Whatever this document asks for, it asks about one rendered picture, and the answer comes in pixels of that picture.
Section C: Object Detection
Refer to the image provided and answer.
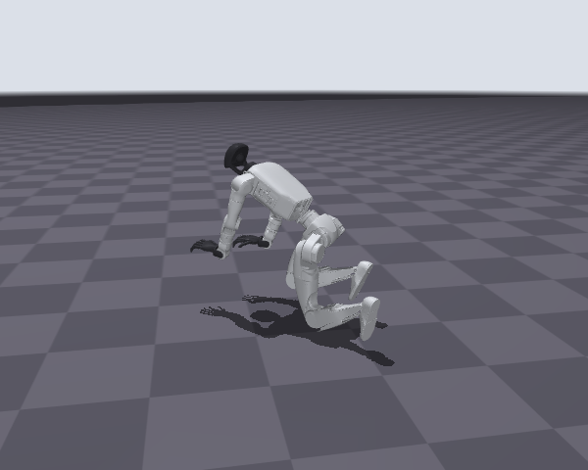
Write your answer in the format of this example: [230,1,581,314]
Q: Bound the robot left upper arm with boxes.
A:
[224,173,255,230]

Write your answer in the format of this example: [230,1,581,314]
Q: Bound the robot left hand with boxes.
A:
[190,240,223,259]

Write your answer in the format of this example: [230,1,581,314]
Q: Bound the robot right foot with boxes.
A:
[349,261,373,301]

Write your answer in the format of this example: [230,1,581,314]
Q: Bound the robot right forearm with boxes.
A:
[262,212,282,249]

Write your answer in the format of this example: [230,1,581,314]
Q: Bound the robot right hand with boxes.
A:
[232,235,270,248]

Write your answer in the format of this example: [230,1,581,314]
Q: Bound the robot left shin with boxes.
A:
[305,303,362,332]

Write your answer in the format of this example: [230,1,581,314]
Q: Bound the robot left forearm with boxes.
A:
[218,215,235,259]

